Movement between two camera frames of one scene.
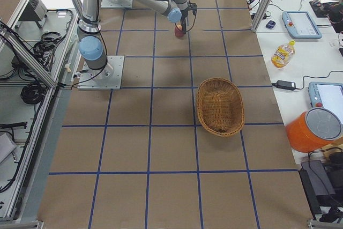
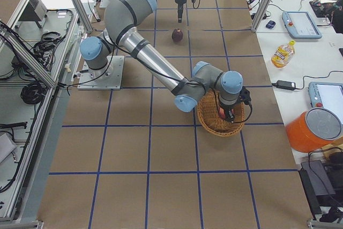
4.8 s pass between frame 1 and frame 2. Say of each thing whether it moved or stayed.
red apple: moved
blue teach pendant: stayed
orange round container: stayed
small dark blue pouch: stayed
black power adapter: stayed
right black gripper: moved
